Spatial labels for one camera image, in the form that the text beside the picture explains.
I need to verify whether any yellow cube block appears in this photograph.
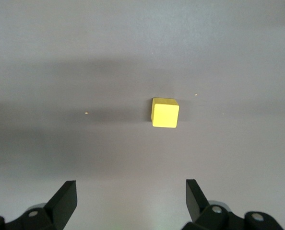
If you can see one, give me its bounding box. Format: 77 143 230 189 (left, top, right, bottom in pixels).
151 97 180 129

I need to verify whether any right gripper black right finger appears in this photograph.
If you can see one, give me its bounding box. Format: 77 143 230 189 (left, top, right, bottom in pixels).
182 179 284 230

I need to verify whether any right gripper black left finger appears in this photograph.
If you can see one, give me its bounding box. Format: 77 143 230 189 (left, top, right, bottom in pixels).
0 180 78 230

